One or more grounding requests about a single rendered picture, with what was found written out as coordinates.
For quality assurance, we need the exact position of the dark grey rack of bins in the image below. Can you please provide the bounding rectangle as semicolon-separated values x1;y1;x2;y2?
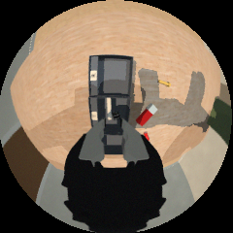
88;54;134;154

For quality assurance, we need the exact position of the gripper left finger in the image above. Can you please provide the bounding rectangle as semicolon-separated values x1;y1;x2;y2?
61;117;106;187

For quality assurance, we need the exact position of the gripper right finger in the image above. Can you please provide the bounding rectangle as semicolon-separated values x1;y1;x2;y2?
120;118;167;185

